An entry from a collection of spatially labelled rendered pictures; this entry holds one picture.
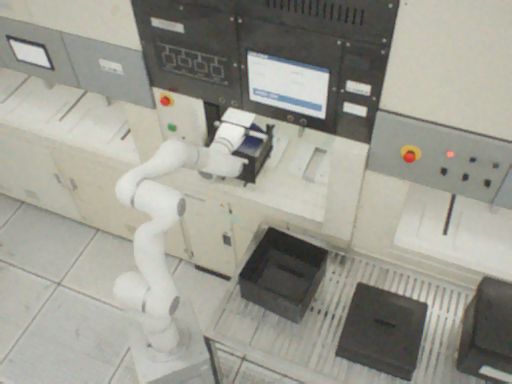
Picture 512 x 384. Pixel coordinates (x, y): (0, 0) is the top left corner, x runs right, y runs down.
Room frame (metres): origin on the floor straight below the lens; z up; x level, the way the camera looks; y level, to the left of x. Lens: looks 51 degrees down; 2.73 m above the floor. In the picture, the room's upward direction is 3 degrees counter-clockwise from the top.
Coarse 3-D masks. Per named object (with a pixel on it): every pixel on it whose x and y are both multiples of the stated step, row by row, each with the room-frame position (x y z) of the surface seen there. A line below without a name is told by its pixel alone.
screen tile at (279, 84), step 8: (256, 64) 1.43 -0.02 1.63; (264, 64) 1.42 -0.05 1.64; (272, 64) 1.41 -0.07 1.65; (264, 72) 1.42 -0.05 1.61; (272, 72) 1.41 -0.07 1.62; (280, 72) 1.39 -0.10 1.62; (256, 80) 1.43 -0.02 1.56; (264, 80) 1.42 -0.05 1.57; (272, 80) 1.41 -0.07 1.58; (280, 80) 1.39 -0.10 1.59; (272, 88) 1.41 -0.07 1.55; (280, 88) 1.39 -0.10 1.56
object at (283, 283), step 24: (264, 240) 1.22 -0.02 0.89; (288, 240) 1.21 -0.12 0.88; (264, 264) 1.16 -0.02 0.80; (288, 264) 1.17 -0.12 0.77; (312, 264) 1.16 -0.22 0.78; (240, 288) 1.02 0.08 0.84; (264, 288) 0.97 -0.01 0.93; (288, 288) 1.05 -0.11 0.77; (312, 288) 0.99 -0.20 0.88; (288, 312) 0.91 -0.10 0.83
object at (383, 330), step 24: (360, 288) 0.99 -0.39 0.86; (360, 312) 0.88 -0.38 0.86; (384, 312) 0.88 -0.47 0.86; (408, 312) 0.87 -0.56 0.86; (360, 336) 0.79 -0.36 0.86; (384, 336) 0.78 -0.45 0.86; (408, 336) 0.78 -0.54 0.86; (360, 360) 0.72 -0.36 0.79; (384, 360) 0.69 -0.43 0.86; (408, 360) 0.69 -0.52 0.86
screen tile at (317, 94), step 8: (296, 72) 1.37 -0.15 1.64; (304, 72) 1.36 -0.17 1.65; (296, 80) 1.37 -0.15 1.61; (304, 80) 1.36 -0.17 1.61; (312, 80) 1.35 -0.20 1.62; (296, 88) 1.37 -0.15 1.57; (304, 88) 1.36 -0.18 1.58; (320, 88) 1.33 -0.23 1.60; (304, 96) 1.36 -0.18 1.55; (312, 96) 1.34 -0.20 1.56; (320, 96) 1.33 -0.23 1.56
